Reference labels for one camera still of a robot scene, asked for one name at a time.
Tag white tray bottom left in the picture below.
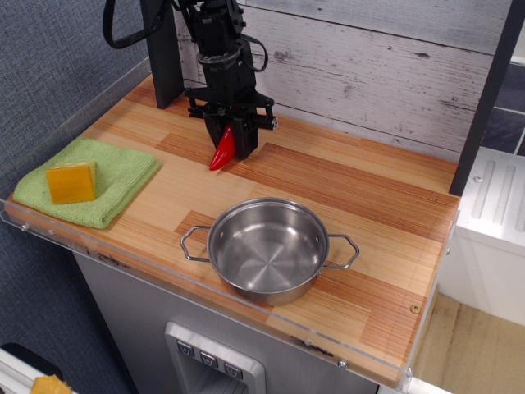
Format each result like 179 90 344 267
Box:
1 343 63 393

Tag dark frame post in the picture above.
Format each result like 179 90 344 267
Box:
146 5 185 109
449 0 524 196

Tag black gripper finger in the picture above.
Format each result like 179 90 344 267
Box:
231 117 258 160
203 112 226 148

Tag green folded cloth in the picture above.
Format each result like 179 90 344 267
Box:
13 137 161 229

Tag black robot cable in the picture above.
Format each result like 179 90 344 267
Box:
102 0 169 50

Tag white toy sink unit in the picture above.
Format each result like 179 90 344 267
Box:
437 148 524 324

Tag grey toy fridge cabinet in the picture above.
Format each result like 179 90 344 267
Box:
75 254 378 393

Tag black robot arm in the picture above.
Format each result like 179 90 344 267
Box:
178 1 277 171

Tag dark right frame post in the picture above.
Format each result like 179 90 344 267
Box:
449 0 524 196

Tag yellow cheese block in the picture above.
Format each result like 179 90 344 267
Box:
45 161 96 204

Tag red toy chilli pepper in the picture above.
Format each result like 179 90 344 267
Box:
209 124 236 171

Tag yellow object bottom left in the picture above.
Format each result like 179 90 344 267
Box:
30 375 73 394

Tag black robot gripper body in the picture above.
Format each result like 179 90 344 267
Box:
185 39 277 130

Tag stainless steel pot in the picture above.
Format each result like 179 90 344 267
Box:
202 197 334 306

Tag dark left frame post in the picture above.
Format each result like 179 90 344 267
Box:
146 5 185 109

